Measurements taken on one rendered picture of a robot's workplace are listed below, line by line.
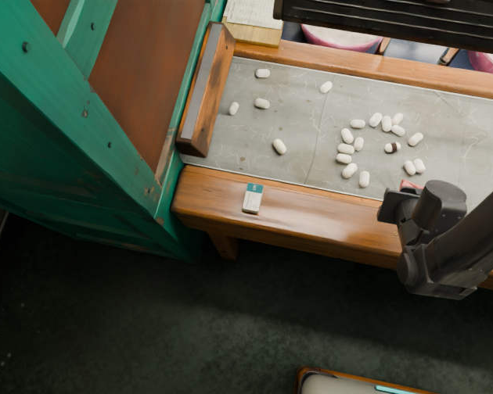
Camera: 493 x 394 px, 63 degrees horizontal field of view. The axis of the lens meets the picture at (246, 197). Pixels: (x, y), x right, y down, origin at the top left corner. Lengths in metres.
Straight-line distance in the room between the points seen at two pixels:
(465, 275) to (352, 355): 1.11
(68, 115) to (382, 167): 0.69
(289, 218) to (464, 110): 0.50
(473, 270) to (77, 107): 0.49
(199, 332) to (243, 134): 0.90
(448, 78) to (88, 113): 0.83
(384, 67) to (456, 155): 0.26
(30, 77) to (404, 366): 1.54
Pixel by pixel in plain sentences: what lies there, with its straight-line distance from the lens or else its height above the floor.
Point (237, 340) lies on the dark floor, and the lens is 1.60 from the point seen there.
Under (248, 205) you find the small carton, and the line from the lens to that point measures 0.84.
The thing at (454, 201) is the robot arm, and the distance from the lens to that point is 0.62.
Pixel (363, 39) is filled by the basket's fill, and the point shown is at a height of 0.73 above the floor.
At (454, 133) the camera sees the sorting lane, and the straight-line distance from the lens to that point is 1.05.
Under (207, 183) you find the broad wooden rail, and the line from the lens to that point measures 0.88.
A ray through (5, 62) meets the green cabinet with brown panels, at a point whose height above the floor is 1.33.
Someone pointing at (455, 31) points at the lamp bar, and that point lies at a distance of 0.74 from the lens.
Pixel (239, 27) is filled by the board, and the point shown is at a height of 0.78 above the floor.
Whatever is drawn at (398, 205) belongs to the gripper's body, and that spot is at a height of 0.93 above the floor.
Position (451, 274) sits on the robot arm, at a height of 1.09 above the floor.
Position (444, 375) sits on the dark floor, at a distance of 1.75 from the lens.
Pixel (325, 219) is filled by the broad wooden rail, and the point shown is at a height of 0.76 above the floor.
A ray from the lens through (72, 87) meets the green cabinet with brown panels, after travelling 0.46.
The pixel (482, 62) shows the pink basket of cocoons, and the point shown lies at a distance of 1.19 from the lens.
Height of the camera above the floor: 1.59
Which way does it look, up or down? 73 degrees down
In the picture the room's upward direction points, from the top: 5 degrees counter-clockwise
